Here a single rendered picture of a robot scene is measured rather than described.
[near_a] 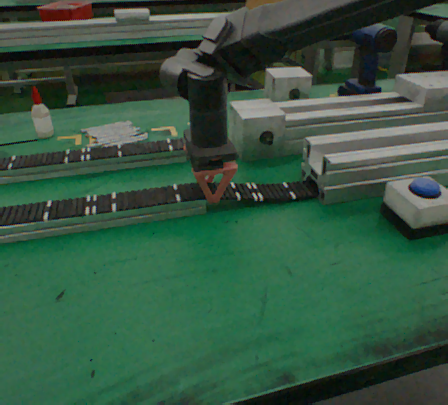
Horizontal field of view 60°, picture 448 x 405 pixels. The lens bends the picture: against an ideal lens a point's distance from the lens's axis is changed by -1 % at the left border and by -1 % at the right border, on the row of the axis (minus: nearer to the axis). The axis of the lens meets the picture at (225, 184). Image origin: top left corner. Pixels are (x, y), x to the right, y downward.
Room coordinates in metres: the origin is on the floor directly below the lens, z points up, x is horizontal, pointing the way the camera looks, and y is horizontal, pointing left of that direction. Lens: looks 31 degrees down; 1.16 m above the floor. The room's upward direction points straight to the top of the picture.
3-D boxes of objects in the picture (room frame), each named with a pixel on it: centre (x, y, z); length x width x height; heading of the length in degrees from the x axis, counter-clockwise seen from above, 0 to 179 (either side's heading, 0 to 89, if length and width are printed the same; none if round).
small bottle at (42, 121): (0.84, 0.42, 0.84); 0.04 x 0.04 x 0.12
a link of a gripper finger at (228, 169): (0.54, 0.02, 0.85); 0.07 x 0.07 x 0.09; 15
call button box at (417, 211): (0.51, -0.30, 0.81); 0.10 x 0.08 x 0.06; 15
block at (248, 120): (0.76, -0.07, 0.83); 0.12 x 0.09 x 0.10; 15
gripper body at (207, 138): (0.55, 0.03, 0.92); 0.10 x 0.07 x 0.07; 15
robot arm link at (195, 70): (0.56, 0.03, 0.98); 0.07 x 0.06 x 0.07; 35
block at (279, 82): (1.03, -0.17, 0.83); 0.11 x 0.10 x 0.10; 11
